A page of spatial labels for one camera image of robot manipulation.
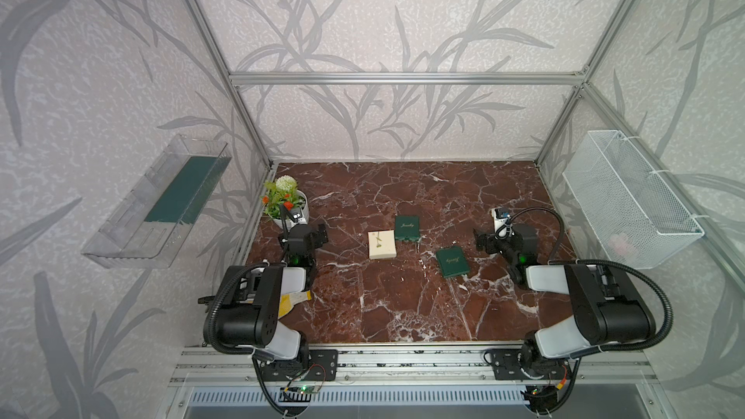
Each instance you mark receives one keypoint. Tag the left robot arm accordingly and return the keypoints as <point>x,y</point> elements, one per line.
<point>243,316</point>

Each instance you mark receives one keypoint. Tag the potted flower plant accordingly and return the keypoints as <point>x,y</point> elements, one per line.
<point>285,204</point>

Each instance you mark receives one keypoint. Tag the clear plastic wall tray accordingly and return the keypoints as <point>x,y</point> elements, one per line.
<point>149,227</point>

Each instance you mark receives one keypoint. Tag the pink object in basket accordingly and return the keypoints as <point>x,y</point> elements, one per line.
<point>621,244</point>

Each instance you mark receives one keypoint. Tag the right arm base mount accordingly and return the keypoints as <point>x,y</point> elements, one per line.
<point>518,364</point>

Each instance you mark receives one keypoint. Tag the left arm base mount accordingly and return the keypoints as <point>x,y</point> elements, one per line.
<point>315,365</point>

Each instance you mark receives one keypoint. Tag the green jewelry box near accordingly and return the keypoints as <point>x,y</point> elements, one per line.
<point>452,262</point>

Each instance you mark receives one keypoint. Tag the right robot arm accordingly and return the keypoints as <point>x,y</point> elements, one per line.
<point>614,307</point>

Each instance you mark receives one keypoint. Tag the yellow paper tag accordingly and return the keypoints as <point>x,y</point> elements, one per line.
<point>289,301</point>

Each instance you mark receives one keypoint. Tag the white wire mesh basket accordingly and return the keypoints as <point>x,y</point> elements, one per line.
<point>619,191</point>

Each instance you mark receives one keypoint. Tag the green jewelry box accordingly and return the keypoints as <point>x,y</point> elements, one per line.
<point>407,228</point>
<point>452,262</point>

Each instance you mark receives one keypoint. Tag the green jewelry box far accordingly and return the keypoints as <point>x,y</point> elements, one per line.
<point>407,228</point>

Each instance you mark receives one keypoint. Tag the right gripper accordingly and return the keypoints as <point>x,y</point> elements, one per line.
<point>491,241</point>

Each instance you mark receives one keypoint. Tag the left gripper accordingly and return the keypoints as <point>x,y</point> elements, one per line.
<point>317,237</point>

